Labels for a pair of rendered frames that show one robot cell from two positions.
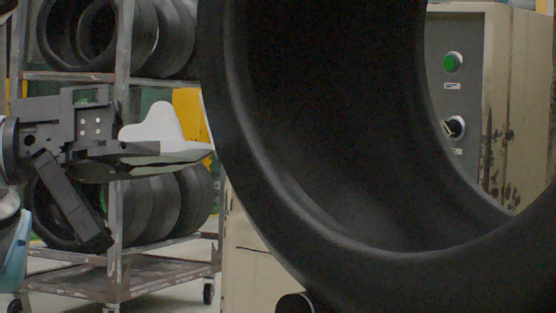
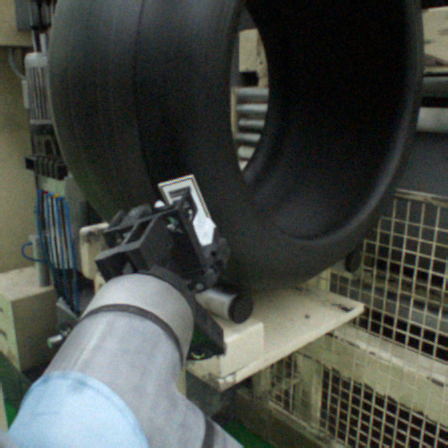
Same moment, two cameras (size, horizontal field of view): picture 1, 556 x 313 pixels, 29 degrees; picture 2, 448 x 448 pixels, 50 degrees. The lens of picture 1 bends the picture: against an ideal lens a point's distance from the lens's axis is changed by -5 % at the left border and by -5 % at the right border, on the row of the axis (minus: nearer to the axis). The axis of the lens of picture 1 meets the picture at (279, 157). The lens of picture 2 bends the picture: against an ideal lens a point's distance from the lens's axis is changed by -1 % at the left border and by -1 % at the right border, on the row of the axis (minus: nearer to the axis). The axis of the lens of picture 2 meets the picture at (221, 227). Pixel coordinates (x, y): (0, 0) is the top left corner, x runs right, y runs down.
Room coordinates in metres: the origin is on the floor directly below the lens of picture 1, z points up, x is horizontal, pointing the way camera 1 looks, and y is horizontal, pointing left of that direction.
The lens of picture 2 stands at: (1.02, 0.59, 1.20)
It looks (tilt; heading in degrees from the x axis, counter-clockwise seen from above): 16 degrees down; 274
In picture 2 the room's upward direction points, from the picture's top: straight up
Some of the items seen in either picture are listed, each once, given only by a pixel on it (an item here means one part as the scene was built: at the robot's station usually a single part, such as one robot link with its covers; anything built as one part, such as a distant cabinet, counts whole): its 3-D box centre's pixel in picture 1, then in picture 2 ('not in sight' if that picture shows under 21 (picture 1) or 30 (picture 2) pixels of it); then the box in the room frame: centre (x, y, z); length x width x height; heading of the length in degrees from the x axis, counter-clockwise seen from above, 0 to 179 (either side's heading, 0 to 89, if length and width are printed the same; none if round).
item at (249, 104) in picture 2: not in sight; (277, 146); (0.97, -0.67, 1.05); 0.20 x 0.15 x 0.30; 137
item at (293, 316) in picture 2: not in sight; (228, 305); (1.07, -0.24, 0.80); 0.37 x 0.36 x 0.02; 47
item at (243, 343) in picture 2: not in sight; (168, 309); (1.16, -0.14, 0.83); 0.36 x 0.09 x 0.06; 137
